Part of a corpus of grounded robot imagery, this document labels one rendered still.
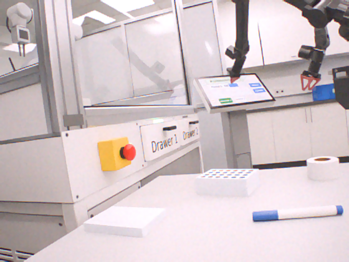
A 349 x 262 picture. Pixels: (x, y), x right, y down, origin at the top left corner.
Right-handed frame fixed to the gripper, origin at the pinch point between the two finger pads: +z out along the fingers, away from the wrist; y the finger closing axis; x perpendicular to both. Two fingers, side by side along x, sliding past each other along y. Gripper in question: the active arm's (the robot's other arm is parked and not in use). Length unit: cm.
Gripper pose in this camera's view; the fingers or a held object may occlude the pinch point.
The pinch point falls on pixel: (231, 82)
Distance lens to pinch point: 165.3
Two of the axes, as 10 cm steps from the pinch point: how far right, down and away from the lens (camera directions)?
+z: -1.5, 6.2, 7.7
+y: -9.4, 1.5, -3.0
